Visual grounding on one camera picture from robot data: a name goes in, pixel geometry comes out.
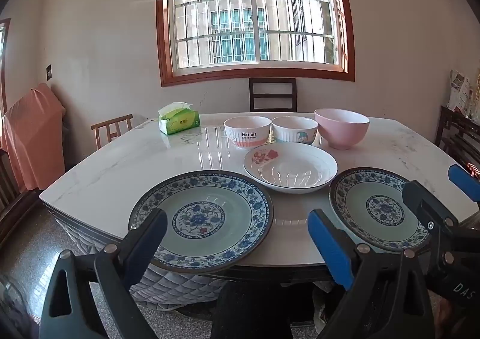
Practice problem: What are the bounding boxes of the white plate with red flowers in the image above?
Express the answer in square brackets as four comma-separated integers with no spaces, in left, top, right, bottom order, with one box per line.
[243,142,338,194]

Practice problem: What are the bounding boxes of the white ribbed bowl cartoon print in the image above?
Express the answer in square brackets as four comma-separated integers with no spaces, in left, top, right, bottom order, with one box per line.
[271,116,319,145]

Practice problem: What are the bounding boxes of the grey quilted table skirt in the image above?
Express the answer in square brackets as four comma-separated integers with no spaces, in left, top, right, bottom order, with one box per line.
[52,207,233,311]

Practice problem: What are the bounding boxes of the small blue floral plate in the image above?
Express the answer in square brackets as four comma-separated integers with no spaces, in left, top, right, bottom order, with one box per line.
[329,167,432,253]

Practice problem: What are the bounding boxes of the large blue floral plate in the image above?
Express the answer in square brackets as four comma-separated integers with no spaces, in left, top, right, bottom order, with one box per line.
[128,170,274,274]

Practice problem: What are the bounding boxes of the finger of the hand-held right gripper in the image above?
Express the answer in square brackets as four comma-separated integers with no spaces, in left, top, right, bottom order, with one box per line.
[402,180,480,272]
[448,164,480,208]

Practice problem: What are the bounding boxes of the window with brown frame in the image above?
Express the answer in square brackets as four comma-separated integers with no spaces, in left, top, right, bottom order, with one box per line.
[155,0,356,87]

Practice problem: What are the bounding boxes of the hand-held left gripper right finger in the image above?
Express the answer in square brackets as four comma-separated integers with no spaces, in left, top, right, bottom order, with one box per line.
[307,209,436,339]

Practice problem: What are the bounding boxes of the pink bowl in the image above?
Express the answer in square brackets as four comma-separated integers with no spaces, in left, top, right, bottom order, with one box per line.
[314,108,370,150]

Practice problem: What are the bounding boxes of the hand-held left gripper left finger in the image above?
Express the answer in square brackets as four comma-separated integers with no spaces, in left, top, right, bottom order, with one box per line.
[39,207,169,339]

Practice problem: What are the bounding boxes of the white bowl with rabbit print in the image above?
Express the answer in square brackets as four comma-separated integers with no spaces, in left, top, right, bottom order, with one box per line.
[224,116,271,150]

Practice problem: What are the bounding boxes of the light wooden chair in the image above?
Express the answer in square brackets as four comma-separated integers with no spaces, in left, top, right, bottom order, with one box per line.
[91,114,134,150]

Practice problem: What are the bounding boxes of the dark wooden chair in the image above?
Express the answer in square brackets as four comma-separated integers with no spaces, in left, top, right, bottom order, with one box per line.
[249,77,297,112]

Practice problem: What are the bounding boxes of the orange cloth cover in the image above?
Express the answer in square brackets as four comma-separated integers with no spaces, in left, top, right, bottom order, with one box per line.
[2,83,66,191]

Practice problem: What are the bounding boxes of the dark wooden side furniture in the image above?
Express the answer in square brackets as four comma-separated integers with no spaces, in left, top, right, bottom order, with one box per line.
[435,106,480,178]

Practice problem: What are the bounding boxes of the folded newspapers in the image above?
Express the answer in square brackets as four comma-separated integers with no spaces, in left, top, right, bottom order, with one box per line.
[448,69,472,114]

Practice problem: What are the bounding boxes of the green tissue pack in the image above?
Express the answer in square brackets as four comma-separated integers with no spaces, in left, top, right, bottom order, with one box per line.
[158,102,201,136]

